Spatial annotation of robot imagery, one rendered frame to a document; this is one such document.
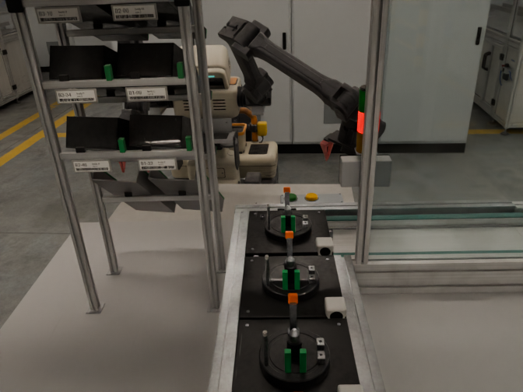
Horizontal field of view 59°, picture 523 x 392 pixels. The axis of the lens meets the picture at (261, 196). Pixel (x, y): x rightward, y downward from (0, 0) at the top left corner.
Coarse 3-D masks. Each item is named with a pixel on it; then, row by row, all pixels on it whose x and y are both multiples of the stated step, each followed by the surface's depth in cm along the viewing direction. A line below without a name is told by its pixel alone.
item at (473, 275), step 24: (336, 216) 147; (336, 240) 140; (360, 264) 122; (384, 264) 122; (408, 264) 121; (432, 264) 121; (456, 264) 121; (480, 264) 121; (504, 264) 121; (360, 288) 125; (384, 288) 125; (408, 288) 125; (432, 288) 125; (456, 288) 125; (480, 288) 124; (504, 288) 124
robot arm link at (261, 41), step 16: (240, 48) 140; (256, 48) 138; (272, 48) 136; (272, 64) 139; (288, 64) 134; (304, 64) 133; (304, 80) 132; (320, 80) 131; (336, 80) 130; (320, 96) 133; (336, 96) 131; (352, 96) 127; (352, 112) 130
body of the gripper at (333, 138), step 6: (342, 126) 137; (336, 132) 144; (342, 132) 138; (348, 132) 137; (354, 132) 137; (330, 138) 141; (336, 138) 141; (342, 138) 139; (348, 138) 138; (354, 138) 139; (342, 144) 139; (348, 144) 139; (354, 144) 140; (354, 150) 138
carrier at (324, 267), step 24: (264, 264) 122; (288, 264) 111; (312, 264) 121; (264, 288) 112; (288, 288) 109; (312, 288) 109; (336, 288) 112; (240, 312) 106; (264, 312) 105; (288, 312) 105; (312, 312) 105; (336, 312) 102
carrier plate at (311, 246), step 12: (252, 216) 145; (312, 216) 143; (324, 216) 143; (252, 228) 138; (312, 228) 137; (324, 228) 137; (252, 240) 132; (264, 240) 132; (300, 240) 131; (312, 240) 131; (252, 252) 127; (264, 252) 127; (276, 252) 126; (300, 252) 126; (312, 252) 126
